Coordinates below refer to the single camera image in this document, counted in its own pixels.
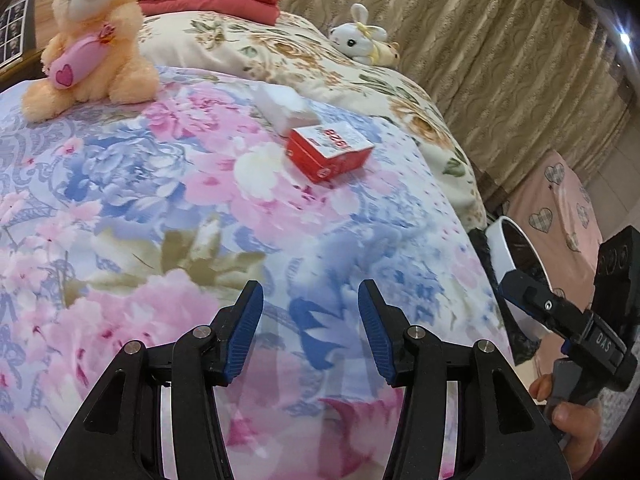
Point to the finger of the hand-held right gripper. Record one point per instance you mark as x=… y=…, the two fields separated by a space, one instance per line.
x=567 y=349
x=525 y=295

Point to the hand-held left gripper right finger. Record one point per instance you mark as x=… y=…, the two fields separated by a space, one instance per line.
x=376 y=330

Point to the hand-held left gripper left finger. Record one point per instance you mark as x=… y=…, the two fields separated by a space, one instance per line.
x=245 y=330

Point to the white bin with black bag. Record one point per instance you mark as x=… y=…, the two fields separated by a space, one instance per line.
x=500 y=250

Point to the person's right hand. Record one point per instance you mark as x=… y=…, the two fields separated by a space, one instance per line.
x=575 y=425

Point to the pink blue floral blanket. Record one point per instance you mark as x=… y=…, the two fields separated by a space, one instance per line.
x=150 y=210

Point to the red cardboard box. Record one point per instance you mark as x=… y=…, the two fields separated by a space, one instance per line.
x=325 y=160

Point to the white cardboard box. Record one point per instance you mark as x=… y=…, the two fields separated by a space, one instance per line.
x=282 y=107

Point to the beige patterned curtain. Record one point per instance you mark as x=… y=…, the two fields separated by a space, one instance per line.
x=475 y=60

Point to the beige floral bedsheet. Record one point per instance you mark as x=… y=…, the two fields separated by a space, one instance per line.
x=310 y=65

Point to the ceiling light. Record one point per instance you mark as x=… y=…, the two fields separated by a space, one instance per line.
x=625 y=38

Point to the white bunny plush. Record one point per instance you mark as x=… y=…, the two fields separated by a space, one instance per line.
x=357 y=40

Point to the peach teddy bear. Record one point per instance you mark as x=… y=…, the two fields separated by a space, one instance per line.
x=100 y=50

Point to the black photo sheet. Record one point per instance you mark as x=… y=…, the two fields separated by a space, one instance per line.
x=14 y=30

